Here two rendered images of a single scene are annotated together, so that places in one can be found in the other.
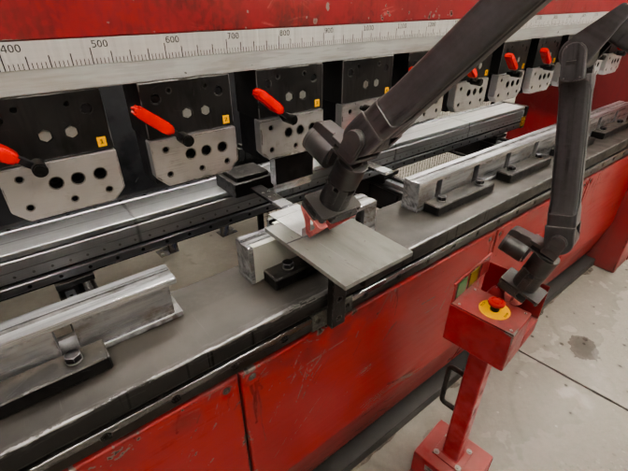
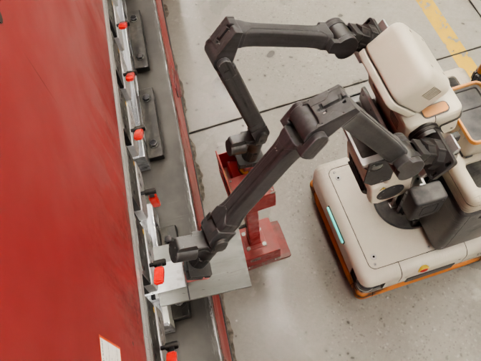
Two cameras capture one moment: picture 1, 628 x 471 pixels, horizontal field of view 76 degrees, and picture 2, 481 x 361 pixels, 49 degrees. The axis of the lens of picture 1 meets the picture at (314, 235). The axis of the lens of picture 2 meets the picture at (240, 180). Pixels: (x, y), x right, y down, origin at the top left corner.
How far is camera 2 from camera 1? 1.11 m
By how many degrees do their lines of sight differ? 48
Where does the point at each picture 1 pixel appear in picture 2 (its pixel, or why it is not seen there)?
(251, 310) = (202, 341)
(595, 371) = not seen: hidden behind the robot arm
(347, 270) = (237, 276)
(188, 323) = not seen: outside the picture
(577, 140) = (244, 92)
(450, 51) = (260, 190)
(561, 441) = not seen: hidden behind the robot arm
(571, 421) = (265, 146)
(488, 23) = (275, 177)
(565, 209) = (256, 120)
